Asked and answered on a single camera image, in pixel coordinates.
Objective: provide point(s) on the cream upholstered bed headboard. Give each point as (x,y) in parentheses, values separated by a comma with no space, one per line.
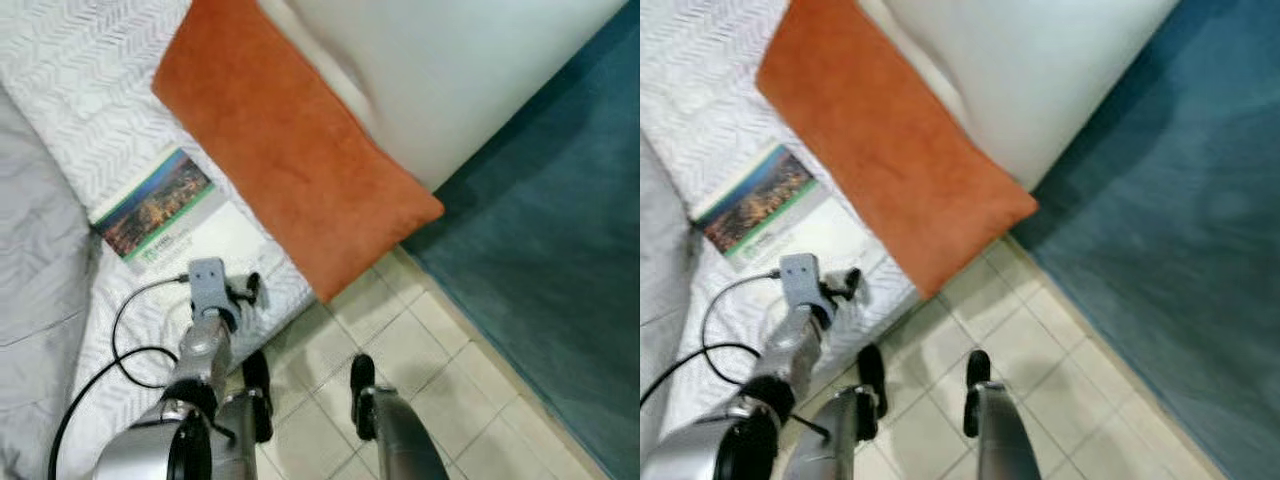
(1040,70)
(450,70)

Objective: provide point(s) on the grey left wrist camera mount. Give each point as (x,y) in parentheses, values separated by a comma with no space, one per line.
(800,277)
(208,282)

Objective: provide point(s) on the white book with city photo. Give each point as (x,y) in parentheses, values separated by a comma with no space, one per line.
(760,200)
(160,205)

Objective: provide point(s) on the robot left leg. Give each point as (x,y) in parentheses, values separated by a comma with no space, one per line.
(252,410)
(860,410)

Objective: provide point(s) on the white patterned mattress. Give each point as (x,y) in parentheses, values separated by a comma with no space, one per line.
(80,80)
(700,90)

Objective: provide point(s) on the orange rectangular pillow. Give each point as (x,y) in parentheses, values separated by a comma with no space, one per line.
(290,140)
(890,130)

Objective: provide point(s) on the grey crumpled blanket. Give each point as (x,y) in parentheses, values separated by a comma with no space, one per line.
(660,260)
(35,300)

